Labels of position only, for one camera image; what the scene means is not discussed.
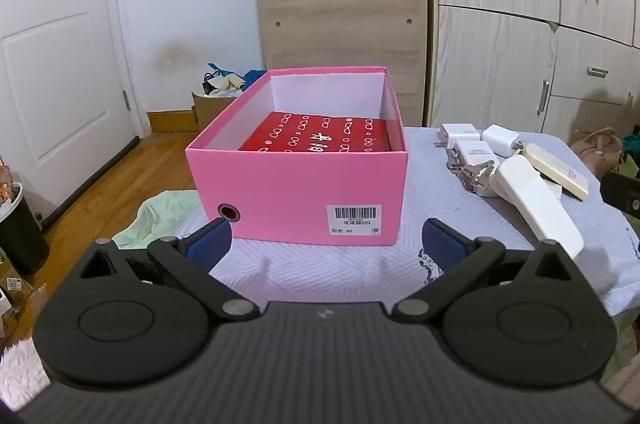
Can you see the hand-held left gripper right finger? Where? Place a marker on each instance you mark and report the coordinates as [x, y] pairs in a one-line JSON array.
[[442, 245]]

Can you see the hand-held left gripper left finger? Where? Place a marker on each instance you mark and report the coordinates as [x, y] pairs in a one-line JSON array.
[[210, 245]]

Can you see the cream remote with purple buttons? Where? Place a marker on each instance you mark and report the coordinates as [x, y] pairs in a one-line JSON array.
[[555, 169]]

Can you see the bunch of metal keys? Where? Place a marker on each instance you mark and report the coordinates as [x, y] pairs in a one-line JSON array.
[[472, 176]]

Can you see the long white remote control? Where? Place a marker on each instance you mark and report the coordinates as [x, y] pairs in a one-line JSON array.
[[535, 204]]

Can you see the white charger with red label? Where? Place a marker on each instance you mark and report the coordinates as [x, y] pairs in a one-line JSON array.
[[475, 152]]

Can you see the pink shoe box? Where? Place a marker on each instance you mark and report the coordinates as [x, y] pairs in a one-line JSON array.
[[300, 184]]

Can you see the white charger with grey print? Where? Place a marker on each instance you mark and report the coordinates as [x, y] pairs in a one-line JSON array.
[[460, 131]]

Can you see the white rounded charger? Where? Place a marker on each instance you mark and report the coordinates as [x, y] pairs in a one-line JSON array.
[[500, 139]]

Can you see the light green cloth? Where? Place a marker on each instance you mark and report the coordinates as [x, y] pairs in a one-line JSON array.
[[160, 214]]

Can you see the cardboard box with clutter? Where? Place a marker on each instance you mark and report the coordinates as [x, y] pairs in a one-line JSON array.
[[210, 114]]

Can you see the black door draft strip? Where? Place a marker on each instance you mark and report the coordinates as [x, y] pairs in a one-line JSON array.
[[90, 176]]

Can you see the red patterned flat box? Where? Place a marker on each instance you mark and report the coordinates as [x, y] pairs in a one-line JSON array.
[[310, 138]]

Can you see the blue and white plastic bag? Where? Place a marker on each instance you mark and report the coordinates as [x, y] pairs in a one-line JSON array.
[[252, 76]]

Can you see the light wooden wardrobe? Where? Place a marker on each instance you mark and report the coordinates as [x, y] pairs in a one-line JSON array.
[[500, 54]]

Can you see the black trash bin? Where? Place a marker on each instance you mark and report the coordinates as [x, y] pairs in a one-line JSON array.
[[22, 234]]

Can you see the labelled cardboard box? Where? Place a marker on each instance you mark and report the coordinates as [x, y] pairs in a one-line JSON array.
[[15, 299]]

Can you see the orange printed bag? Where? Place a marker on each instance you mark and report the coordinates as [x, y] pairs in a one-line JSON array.
[[5, 189]]

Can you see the white fluffy rug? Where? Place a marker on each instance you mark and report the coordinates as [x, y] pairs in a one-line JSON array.
[[20, 369]]

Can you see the white panel door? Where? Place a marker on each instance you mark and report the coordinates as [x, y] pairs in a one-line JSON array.
[[50, 79]]

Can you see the wooden shelf cabinet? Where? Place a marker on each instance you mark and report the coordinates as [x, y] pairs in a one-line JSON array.
[[340, 34]]

